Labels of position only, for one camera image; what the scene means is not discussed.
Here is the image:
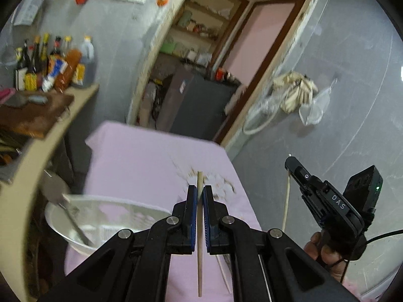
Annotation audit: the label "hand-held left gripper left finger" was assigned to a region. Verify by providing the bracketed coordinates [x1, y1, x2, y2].
[38, 185, 199, 302]

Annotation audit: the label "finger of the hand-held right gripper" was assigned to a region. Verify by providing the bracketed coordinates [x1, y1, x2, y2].
[285, 156, 315, 194]

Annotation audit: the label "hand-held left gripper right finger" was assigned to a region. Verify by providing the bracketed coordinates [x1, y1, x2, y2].
[202, 185, 359, 302]

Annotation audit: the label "white plastic utensil basket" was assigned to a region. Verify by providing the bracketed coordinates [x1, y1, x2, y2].
[44, 194, 172, 257]

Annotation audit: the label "person's right hand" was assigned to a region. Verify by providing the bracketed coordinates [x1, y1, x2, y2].
[303, 231, 347, 283]

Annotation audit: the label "clear hanging plastic bag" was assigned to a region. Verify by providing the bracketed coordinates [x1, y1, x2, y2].
[298, 78, 338, 126]

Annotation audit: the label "beige work gloves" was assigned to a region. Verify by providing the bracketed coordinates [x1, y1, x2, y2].
[272, 71, 319, 114]

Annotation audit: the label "pink tablecloth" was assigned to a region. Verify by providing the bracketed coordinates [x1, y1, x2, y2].
[64, 121, 262, 302]

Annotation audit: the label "grey cabinet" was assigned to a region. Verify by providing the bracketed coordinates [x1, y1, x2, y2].
[154, 68, 243, 143]

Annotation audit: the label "beige kitchen counter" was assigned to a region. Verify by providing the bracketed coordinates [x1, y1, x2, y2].
[0, 83, 100, 302]

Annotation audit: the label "wooden pantry shelf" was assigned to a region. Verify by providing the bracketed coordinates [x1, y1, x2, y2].
[160, 0, 244, 67]

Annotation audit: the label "wooden cutting board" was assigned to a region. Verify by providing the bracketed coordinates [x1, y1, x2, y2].
[0, 92, 75, 139]

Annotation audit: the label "large dark sauce jug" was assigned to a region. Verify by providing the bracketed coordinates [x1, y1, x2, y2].
[80, 35, 95, 88]

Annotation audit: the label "brown snack packet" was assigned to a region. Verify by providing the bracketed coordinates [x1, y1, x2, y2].
[54, 49, 83, 90]

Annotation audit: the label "steel sink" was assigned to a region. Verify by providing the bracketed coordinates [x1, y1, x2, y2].
[0, 123, 29, 185]

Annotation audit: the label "blue and white packet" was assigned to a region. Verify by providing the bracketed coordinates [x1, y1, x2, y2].
[42, 55, 69, 92]

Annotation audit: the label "steel cleaver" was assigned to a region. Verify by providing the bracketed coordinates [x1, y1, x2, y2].
[3, 92, 50, 108]

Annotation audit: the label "yellow-labelled dark bottle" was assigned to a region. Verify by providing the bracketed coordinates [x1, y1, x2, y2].
[24, 36, 42, 91]

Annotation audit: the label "red-capped dark bottle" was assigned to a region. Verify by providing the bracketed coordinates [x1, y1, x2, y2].
[49, 36, 63, 58]

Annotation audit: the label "tall yellow-capped dark bottle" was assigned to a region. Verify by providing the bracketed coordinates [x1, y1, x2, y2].
[39, 33, 51, 76]

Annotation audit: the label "black-topped dark bottle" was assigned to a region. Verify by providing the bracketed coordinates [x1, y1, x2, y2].
[14, 39, 32, 90]

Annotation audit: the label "white paper box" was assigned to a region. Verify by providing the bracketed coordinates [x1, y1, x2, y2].
[12, 0, 44, 26]

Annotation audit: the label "black cable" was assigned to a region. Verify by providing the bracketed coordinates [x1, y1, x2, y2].
[365, 230, 403, 245]

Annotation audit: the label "white hose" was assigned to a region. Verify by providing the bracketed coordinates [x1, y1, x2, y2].
[242, 91, 284, 134]

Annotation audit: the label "wooden door frame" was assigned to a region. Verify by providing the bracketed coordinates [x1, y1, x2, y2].
[126, 0, 316, 152]

